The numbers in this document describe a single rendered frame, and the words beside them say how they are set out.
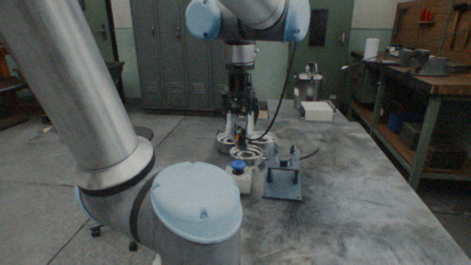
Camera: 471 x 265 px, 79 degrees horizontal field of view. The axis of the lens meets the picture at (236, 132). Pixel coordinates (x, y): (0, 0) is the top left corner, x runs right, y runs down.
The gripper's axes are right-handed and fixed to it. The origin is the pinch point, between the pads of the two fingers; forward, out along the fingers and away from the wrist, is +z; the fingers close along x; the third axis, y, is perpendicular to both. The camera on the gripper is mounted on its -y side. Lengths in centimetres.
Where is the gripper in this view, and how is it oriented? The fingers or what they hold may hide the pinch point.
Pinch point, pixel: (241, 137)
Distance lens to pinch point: 77.3
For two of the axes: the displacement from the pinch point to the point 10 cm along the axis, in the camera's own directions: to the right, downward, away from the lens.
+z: 0.0, 9.3, 3.7
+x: 9.9, 0.6, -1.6
